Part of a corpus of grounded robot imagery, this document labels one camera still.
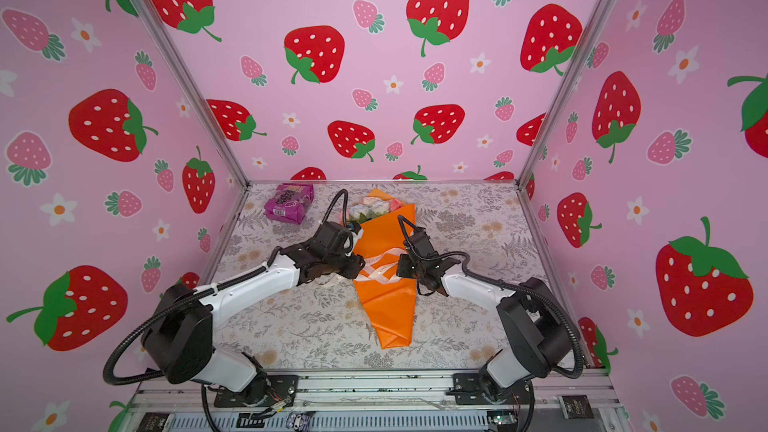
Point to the pink fake rose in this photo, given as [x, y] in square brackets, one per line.
[395, 204]

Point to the white fake rose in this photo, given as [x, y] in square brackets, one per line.
[359, 213]

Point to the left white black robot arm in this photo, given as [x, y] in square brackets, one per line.
[179, 336]

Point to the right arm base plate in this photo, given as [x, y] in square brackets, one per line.
[474, 388]

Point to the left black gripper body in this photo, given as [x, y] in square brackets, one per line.
[345, 264]

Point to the aluminium frame rail base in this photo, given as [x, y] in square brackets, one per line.
[382, 400]

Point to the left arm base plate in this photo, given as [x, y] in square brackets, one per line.
[267, 391]

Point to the purple snack packet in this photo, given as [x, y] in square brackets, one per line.
[290, 203]

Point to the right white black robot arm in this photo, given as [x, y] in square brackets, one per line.
[542, 338]

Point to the white printed ribbon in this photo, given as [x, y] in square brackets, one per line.
[382, 268]

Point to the orange wrapping paper sheet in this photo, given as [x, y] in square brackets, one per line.
[390, 308]

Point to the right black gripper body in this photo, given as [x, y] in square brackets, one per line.
[405, 268]

